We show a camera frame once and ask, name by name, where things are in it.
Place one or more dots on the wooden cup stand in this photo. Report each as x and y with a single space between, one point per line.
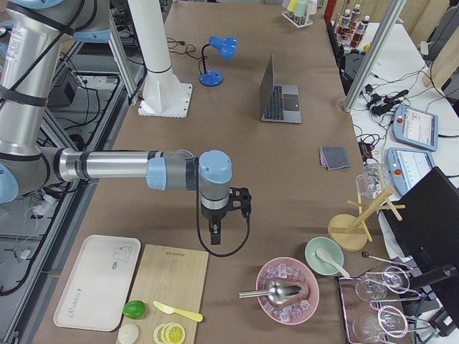
350 232

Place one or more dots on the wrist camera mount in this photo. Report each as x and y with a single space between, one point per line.
240 199

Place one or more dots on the pink bowl with ice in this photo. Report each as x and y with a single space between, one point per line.
292 270

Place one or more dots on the black glass rack tray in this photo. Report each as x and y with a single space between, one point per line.
352 307

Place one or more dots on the wine glass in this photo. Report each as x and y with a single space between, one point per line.
384 326
375 286

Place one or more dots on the aluminium frame post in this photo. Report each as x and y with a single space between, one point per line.
382 33

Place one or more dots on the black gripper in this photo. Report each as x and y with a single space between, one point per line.
214 214

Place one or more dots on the yellow plastic knife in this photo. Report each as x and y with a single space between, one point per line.
169 310

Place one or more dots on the green bowl with spoon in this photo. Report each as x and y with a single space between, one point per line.
325 256

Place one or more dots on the teach pendant tablet near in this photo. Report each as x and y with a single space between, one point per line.
407 167

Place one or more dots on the white plastic tray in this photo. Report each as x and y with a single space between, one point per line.
98 285

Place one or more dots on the rack of coloured cups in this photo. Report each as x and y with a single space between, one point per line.
298 12

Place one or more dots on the green lime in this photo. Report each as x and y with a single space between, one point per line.
134 309

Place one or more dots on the wine glass upper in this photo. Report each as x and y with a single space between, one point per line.
375 286

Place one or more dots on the bottles in wire basket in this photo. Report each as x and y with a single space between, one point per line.
351 27

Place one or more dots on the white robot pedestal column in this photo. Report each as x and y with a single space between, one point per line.
149 25

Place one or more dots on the wine glass lower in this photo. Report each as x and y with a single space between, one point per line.
384 326

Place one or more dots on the clear glass mug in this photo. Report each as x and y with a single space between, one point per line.
373 179

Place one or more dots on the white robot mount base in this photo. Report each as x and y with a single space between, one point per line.
165 96

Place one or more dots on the lemon slices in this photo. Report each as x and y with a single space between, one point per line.
169 333

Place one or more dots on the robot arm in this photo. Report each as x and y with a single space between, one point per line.
38 30

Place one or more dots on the teach pendant tablet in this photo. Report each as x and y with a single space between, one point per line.
416 128
407 167

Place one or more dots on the grey laptop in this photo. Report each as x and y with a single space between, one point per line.
278 103

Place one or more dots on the wooden cutting board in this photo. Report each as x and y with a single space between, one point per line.
173 276

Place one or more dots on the peeled white onion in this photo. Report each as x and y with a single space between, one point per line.
128 334

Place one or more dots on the teach pendant tablet far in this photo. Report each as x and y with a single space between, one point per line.
416 128

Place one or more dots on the metal scoop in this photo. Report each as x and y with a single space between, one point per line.
279 292

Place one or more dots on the folded grey cloth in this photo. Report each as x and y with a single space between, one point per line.
334 158

